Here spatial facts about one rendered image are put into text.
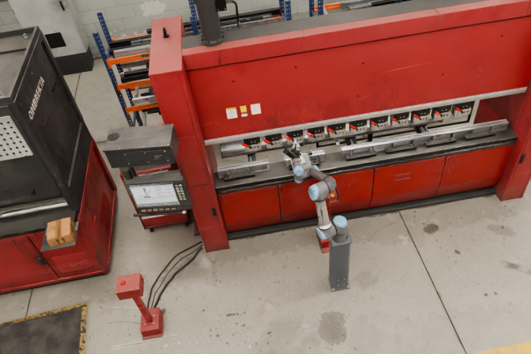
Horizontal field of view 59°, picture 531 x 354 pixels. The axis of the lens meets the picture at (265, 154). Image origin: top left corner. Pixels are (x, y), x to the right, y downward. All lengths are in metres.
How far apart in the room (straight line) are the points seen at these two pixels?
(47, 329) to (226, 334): 1.76
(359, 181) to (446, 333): 1.58
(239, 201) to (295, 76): 1.46
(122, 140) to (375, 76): 2.14
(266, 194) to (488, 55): 2.36
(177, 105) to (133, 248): 2.21
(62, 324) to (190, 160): 2.14
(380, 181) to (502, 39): 1.70
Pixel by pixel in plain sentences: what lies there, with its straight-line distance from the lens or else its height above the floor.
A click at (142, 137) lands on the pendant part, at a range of 3.60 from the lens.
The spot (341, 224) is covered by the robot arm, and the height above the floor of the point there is 1.00.
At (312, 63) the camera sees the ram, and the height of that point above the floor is 2.03.
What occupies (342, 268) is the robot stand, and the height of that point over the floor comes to 0.38.
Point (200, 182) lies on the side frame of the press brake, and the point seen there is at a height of 1.09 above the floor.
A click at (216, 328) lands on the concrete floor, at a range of 4.72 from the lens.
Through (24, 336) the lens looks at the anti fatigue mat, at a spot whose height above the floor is 0.01.
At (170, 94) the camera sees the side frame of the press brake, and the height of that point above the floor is 2.10.
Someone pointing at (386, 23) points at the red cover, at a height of 2.30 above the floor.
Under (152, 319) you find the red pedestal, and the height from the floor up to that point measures 0.13.
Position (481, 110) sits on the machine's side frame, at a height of 0.68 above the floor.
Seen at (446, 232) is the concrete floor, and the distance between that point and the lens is 5.33.
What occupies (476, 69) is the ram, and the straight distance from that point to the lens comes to 4.54.
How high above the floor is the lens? 4.19
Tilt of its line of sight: 44 degrees down
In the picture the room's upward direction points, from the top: 8 degrees counter-clockwise
